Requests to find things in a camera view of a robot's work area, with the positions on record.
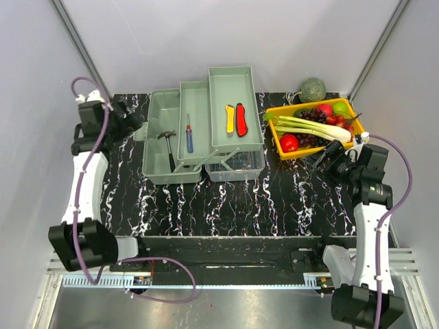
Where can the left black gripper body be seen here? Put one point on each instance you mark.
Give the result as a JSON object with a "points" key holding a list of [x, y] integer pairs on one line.
{"points": [[121, 128]]}

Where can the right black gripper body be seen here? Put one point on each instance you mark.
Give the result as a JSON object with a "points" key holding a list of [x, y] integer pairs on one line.
{"points": [[341, 166]]}

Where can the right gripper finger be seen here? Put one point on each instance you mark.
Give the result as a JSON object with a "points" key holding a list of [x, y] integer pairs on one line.
{"points": [[333, 150], [318, 159]]}

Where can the black handled hammer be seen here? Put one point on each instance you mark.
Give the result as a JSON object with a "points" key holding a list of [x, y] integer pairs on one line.
{"points": [[167, 135]]}

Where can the red utility knife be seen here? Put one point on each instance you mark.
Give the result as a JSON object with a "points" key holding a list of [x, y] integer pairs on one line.
{"points": [[241, 125]]}

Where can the clear plastic tool box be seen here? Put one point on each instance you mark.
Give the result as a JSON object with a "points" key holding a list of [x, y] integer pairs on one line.
{"points": [[225, 159]]}

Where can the yellow utility knife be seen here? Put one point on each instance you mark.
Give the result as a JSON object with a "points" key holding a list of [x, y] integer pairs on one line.
{"points": [[230, 117]]}

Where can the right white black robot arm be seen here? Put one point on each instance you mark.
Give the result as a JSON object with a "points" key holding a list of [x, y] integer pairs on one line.
{"points": [[364, 292]]}

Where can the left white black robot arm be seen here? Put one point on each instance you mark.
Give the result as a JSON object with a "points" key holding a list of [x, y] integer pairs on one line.
{"points": [[81, 240]]}

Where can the red cherries bunch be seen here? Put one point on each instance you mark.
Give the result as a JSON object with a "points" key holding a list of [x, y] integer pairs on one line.
{"points": [[341, 121]]}

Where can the dark purple grapes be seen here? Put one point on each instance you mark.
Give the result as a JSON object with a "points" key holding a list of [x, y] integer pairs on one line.
{"points": [[315, 115]]}

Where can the red pink apple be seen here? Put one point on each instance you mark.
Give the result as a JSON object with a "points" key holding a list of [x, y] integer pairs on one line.
{"points": [[325, 109]]}

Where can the green apple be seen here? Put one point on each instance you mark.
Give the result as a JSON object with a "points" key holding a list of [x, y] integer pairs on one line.
{"points": [[340, 108]]}

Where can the green celery stalk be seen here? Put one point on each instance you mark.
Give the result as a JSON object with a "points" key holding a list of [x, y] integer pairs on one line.
{"points": [[296, 125]]}

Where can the marbled black mat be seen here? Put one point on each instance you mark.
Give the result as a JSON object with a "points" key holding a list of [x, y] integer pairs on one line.
{"points": [[288, 199]]}

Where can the green netted melon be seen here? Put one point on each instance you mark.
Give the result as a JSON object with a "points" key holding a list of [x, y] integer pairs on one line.
{"points": [[311, 90]]}

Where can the aluminium frame rail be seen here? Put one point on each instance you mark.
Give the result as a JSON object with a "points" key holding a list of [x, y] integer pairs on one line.
{"points": [[408, 264]]}

